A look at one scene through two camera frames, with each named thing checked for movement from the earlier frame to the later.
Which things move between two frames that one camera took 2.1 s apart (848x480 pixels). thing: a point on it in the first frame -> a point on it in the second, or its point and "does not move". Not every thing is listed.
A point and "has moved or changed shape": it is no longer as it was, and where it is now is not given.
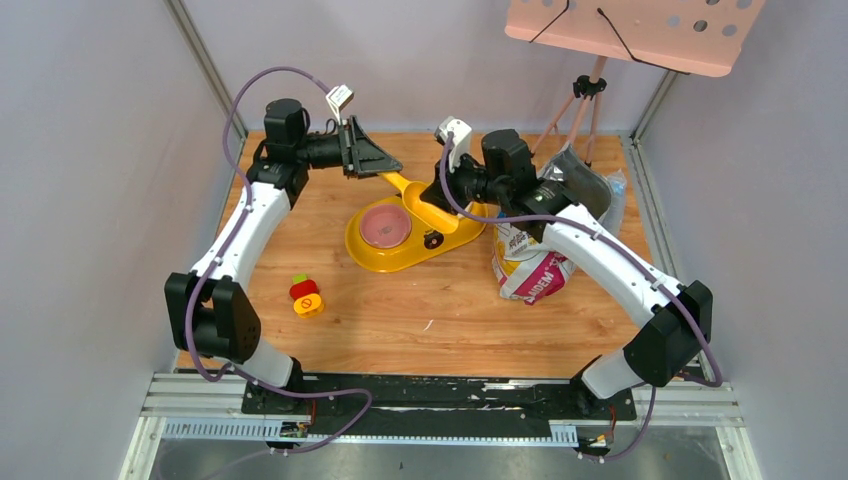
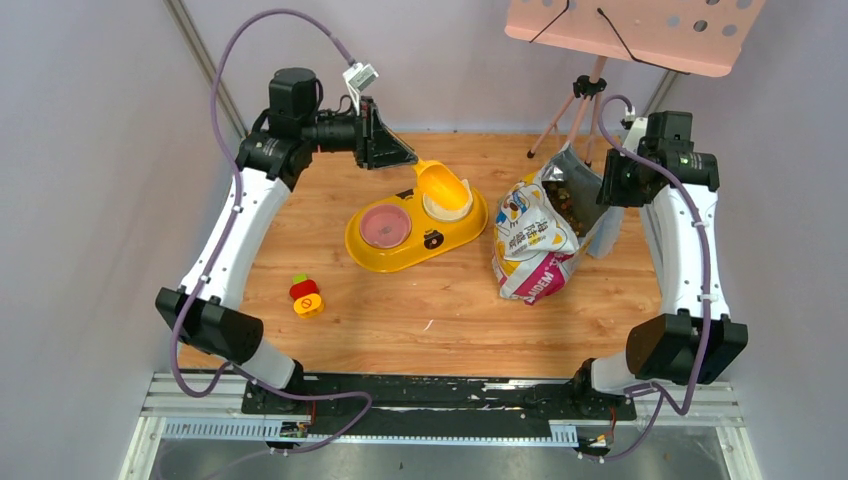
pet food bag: [527, 270] does not move
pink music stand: [698, 37] does not move
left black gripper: [351, 147] -> [366, 132]
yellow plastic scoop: [412, 199] has moved or changed shape
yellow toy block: [308, 305] does not move
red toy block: [303, 288] does not move
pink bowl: [385, 226] does not move
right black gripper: [437, 194] -> [611, 194]
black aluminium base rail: [434, 405] does not move
